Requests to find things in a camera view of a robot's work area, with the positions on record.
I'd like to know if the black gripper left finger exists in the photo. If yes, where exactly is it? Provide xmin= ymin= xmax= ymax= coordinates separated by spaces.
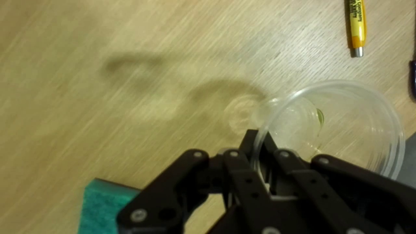
xmin=116 ymin=129 xmax=284 ymax=234

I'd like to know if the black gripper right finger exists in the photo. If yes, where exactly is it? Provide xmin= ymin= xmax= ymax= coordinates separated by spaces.
xmin=262 ymin=133 xmax=416 ymax=234

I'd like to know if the clear plastic cup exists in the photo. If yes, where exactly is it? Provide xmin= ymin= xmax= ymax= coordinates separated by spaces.
xmin=253 ymin=80 xmax=406 ymax=179

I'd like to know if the green sponge block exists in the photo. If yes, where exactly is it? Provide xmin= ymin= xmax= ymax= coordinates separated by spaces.
xmin=78 ymin=178 xmax=139 ymax=234

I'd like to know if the black pen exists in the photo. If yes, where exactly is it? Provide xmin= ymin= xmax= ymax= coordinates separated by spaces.
xmin=409 ymin=59 xmax=416 ymax=101

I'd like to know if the yellow marker pen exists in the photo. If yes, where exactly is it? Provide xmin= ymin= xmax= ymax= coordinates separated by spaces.
xmin=345 ymin=0 xmax=367 ymax=57

